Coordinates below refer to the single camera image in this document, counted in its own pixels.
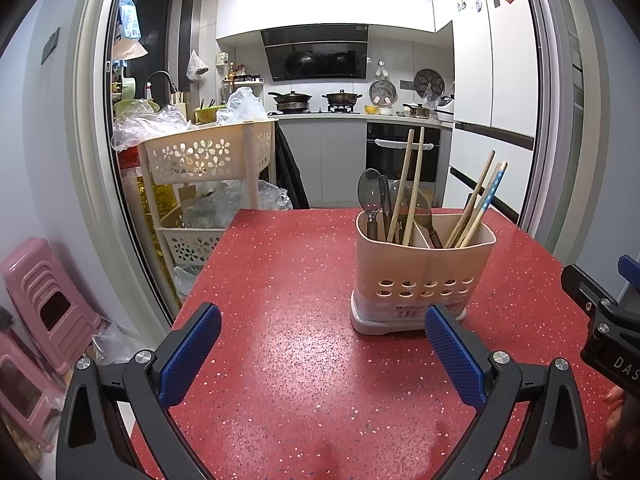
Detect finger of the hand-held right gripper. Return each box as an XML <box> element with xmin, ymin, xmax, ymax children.
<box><xmin>617</xmin><ymin>254</ymin><xmax>640</xmax><ymax>282</ymax></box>
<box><xmin>560</xmin><ymin>264</ymin><xmax>622</xmax><ymax>322</ymax></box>

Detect round dark hanging rack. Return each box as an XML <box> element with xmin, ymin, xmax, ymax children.
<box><xmin>414</xmin><ymin>67</ymin><xmax>447</xmax><ymax>98</ymax></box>

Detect white wall cabinets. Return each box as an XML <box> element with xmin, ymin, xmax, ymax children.
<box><xmin>216</xmin><ymin>0</ymin><xmax>453</xmax><ymax>46</ymax></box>

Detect black kitchen faucet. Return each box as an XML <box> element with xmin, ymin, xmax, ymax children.
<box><xmin>145</xmin><ymin>71</ymin><xmax>178</xmax><ymax>106</ymax></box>

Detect green basket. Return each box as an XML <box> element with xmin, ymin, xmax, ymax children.
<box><xmin>194</xmin><ymin>105</ymin><xmax>226</xmax><ymax>125</ymax></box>

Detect crumpled plastic bag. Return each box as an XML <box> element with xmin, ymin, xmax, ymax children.
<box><xmin>92</xmin><ymin>322</ymin><xmax>151</xmax><ymax>366</ymax></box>

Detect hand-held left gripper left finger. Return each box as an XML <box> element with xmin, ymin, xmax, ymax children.
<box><xmin>56</xmin><ymin>302</ymin><xmax>222</xmax><ymax>480</ymax></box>

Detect hanging metal strainer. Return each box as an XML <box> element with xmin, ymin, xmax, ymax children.
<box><xmin>369</xmin><ymin>60</ymin><xmax>398</xmax><ymax>106</ymax></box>

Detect grey kitchen counter cabinets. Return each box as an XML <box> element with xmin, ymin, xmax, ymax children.
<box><xmin>272</xmin><ymin>110</ymin><xmax>453</xmax><ymax>210</ymax></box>

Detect speckled bamboo chopstick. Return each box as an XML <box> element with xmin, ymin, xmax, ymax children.
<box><xmin>460</xmin><ymin>161</ymin><xmax>509</xmax><ymax>249</ymax></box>

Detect grey sliding door frame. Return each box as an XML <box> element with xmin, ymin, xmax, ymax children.
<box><xmin>72</xmin><ymin>0</ymin><xmax>586</xmax><ymax>311</ymax></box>

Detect blue hanging bag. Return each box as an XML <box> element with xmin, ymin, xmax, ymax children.
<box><xmin>117</xmin><ymin>0</ymin><xmax>146</xmax><ymax>41</ymax></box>

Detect dark cooking pot with lid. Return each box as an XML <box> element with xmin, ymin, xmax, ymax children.
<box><xmin>321</xmin><ymin>89</ymin><xmax>363</xmax><ymax>111</ymax></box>

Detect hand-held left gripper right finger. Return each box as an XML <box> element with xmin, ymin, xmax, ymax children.
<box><xmin>424</xmin><ymin>304</ymin><xmax>593</xmax><ymax>480</ymax></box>

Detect white refrigerator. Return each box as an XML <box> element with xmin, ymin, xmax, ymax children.
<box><xmin>432</xmin><ymin>0</ymin><xmax>543</xmax><ymax>228</ymax></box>

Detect beige plastic utensil holder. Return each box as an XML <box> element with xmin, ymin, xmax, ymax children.
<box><xmin>350</xmin><ymin>210</ymin><xmax>497</xmax><ymax>337</ymax></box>

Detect blue patterned chopstick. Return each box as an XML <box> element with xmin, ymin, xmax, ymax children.
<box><xmin>455</xmin><ymin>161</ymin><xmax>505</xmax><ymax>249</ymax></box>

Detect spice rack with bottles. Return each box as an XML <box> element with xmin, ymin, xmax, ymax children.
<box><xmin>220</xmin><ymin>62</ymin><xmax>266</xmax><ymax>106</ymax></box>

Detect black built-in oven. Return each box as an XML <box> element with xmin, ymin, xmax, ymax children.
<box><xmin>366</xmin><ymin>121</ymin><xmax>442</xmax><ymax>211</ymax></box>

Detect yellow oil bottle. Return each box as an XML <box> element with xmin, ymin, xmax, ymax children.
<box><xmin>140</xmin><ymin>170</ymin><xmax>182</xmax><ymax>241</ymax></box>

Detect black wok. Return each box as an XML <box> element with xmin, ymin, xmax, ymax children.
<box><xmin>267</xmin><ymin>91</ymin><xmax>313</xmax><ymax>113</ymax></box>

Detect beige floral storage cart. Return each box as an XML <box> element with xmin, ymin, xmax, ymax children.
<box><xmin>137</xmin><ymin>120</ymin><xmax>278</xmax><ymax>267</ymax></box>

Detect dark wall switch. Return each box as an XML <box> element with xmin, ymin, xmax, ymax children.
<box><xmin>41</xmin><ymin>27</ymin><xmax>61</xmax><ymax>65</ymax></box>

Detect black range hood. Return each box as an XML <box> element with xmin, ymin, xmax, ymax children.
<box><xmin>260</xmin><ymin>24</ymin><xmax>370</xmax><ymax>82</ymax></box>

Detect clear plastic bags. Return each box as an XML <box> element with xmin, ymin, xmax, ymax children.
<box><xmin>111</xmin><ymin>100</ymin><xmax>191</xmax><ymax>153</ymax></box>

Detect black hanging cloth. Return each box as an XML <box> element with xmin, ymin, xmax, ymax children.
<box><xmin>274</xmin><ymin>121</ymin><xmax>311</xmax><ymax>210</ymax></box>

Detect hanging white plastic bag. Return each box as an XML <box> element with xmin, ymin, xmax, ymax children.
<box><xmin>186</xmin><ymin>50</ymin><xmax>210</xmax><ymax>82</ymax></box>

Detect pink plastic stool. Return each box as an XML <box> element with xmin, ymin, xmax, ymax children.
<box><xmin>0</xmin><ymin>237</ymin><xmax>108</xmax><ymax>376</ymax></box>
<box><xmin>0</xmin><ymin>330</ymin><xmax>67</xmax><ymax>453</ymax></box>

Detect plain wooden chopstick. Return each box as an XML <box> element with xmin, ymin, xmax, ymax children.
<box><xmin>444</xmin><ymin>150</ymin><xmax>497</xmax><ymax>250</ymax></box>
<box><xmin>387</xmin><ymin>129</ymin><xmax>416</xmax><ymax>245</ymax></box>
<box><xmin>402</xmin><ymin>126</ymin><xmax>426</xmax><ymax>247</ymax></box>

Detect person's right hand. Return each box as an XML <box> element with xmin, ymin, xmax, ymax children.
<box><xmin>602</xmin><ymin>387</ymin><xmax>633</xmax><ymax>442</ymax></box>

